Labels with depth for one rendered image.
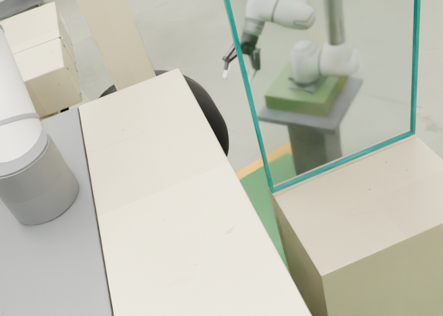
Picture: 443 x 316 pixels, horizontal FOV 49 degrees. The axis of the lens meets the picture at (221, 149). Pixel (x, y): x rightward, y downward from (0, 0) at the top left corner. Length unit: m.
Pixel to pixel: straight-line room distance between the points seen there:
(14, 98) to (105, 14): 0.49
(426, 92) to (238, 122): 1.50
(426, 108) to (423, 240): 2.46
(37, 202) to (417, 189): 1.13
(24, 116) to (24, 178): 0.13
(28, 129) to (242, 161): 2.76
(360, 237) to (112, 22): 0.96
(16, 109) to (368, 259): 1.02
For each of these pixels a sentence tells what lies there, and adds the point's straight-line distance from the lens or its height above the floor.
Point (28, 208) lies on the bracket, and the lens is 1.07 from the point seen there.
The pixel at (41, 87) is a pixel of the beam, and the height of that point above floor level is 1.74.
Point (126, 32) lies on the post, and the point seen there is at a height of 1.88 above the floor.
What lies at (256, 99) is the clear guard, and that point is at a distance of 1.41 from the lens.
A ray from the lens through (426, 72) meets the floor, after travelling 4.34.
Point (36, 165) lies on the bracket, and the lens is 1.01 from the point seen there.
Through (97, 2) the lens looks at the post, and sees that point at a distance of 1.44.
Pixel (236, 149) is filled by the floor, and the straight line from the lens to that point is 3.80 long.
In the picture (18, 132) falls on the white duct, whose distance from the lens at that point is 1.05.
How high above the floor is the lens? 2.49
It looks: 40 degrees down
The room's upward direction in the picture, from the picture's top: 17 degrees counter-clockwise
